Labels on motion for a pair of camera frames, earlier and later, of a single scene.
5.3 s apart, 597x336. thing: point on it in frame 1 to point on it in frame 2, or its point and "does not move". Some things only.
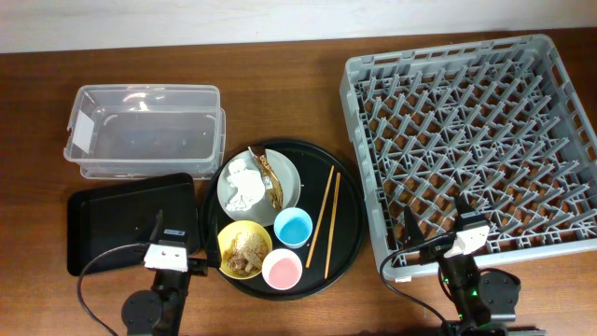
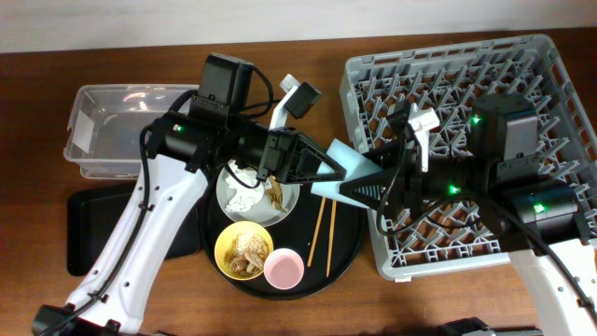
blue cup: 293,227 to 354,164
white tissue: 248,183 does not move
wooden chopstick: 307,263 does not move
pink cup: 282,270 does not move
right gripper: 413,233 to 407,188
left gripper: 200,266 to 289,155
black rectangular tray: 125,214 does not move
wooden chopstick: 333,221 does not move
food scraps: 245,253 does not move
